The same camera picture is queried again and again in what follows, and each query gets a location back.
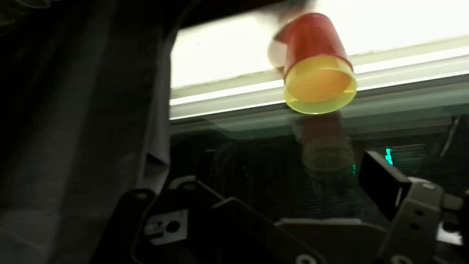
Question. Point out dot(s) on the grey fabric curtain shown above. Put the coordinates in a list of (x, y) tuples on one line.
[(74, 122)]

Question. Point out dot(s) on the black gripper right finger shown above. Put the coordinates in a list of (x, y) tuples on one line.
[(383, 180)]

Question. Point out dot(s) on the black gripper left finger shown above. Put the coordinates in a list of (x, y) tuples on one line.
[(244, 220)]

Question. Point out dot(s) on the red plastic cup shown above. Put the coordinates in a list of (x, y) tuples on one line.
[(313, 37)]

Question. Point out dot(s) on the white window sill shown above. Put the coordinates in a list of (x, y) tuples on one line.
[(235, 97)]

